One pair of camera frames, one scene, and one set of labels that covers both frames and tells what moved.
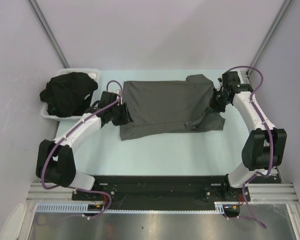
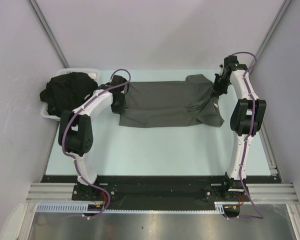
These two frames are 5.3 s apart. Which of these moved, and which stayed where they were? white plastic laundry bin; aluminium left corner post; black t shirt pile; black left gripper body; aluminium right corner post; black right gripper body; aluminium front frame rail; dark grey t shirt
Moved: dark grey t shirt; black right gripper body; black left gripper body
Stayed: aluminium right corner post; aluminium front frame rail; aluminium left corner post; black t shirt pile; white plastic laundry bin
